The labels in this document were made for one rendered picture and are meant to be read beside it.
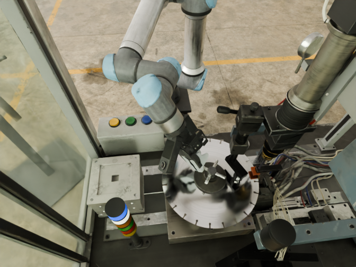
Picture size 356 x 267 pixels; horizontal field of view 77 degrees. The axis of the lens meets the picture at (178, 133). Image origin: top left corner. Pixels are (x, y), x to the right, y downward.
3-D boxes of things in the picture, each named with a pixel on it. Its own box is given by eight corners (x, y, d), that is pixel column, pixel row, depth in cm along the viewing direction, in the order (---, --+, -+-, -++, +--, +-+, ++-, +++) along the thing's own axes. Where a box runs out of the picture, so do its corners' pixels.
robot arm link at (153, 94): (160, 67, 55) (148, 87, 50) (181, 99, 61) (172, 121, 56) (136, 76, 59) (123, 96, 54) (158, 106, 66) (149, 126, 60)
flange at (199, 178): (206, 157, 81) (207, 154, 79) (232, 176, 77) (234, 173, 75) (187, 178, 76) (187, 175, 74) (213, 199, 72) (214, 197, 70)
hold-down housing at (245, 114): (228, 156, 67) (245, 111, 51) (226, 143, 70) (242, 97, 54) (246, 157, 67) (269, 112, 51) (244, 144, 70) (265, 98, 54)
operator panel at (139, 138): (105, 156, 105) (96, 137, 92) (107, 136, 111) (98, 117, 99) (165, 150, 107) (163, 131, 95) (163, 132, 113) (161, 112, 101)
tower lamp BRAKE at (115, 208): (107, 222, 50) (104, 218, 48) (108, 202, 53) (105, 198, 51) (127, 220, 51) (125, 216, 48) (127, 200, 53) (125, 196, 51)
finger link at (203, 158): (216, 163, 74) (205, 145, 69) (206, 177, 72) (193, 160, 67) (210, 160, 76) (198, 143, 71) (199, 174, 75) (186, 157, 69)
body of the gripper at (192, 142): (210, 142, 69) (192, 114, 62) (193, 163, 66) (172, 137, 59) (193, 136, 74) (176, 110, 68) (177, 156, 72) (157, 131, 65)
